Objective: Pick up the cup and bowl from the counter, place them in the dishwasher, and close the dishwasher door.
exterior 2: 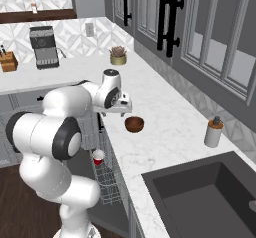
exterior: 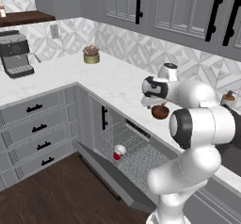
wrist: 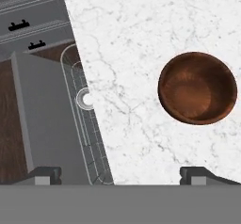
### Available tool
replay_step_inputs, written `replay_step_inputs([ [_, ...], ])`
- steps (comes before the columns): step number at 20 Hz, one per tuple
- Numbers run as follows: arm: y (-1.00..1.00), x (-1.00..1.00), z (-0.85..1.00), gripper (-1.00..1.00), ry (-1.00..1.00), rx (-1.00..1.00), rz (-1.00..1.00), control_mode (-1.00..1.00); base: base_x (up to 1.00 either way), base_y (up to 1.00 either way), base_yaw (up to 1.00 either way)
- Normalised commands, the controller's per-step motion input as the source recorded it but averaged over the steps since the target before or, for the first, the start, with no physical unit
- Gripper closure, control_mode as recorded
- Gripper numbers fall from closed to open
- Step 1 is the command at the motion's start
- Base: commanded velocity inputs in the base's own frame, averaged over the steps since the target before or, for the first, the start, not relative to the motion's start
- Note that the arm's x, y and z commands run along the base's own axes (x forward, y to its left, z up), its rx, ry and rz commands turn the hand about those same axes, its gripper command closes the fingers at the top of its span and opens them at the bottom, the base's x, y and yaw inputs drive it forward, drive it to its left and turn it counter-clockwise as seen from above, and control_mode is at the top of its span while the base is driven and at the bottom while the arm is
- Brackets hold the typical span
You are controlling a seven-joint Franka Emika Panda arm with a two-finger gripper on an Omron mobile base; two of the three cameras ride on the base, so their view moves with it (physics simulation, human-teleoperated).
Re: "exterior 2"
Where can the grey glass cabinet door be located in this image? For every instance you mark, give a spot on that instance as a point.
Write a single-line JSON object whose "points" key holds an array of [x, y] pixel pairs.
{"points": [[146, 12], [117, 5], [216, 45]]}

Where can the wooden knife block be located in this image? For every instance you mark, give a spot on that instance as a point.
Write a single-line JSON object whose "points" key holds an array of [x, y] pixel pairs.
{"points": [[8, 62]]}

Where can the red cup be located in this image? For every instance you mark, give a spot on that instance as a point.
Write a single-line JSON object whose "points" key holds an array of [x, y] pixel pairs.
{"points": [[98, 157]]}

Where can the white wall outlet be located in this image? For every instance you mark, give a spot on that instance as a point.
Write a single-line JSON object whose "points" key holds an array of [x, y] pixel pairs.
{"points": [[89, 29]]}

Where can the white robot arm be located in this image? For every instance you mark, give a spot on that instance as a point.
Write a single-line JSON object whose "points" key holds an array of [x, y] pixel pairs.
{"points": [[50, 138]]}

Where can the potted plant in gold pot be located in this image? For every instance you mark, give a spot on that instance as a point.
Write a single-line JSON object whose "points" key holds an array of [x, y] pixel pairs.
{"points": [[118, 56]]}

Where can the brown wooden bowl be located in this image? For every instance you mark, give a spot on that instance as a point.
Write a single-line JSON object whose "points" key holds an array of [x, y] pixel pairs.
{"points": [[134, 124]]}

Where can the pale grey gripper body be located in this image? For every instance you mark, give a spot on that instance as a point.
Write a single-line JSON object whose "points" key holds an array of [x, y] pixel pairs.
{"points": [[115, 107]]}

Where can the dark grey sink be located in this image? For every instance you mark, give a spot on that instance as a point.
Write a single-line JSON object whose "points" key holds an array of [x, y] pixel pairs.
{"points": [[206, 195]]}

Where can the dark grey dishwasher door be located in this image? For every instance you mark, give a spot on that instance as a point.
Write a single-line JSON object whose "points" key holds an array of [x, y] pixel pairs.
{"points": [[110, 215]]}

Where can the grey coffee machine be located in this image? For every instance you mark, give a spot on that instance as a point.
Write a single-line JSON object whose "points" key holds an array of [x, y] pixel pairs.
{"points": [[43, 47]]}

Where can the dark wooden shelf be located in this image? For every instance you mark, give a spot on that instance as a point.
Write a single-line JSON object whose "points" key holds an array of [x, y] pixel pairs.
{"points": [[36, 15]]}

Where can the white soap dispenser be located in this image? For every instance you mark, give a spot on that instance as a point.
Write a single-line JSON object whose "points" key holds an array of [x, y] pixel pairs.
{"points": [[213, 133]]}

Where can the small bottle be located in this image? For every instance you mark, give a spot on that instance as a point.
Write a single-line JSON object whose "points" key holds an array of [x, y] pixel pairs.
{"points": [[34, 6]]}

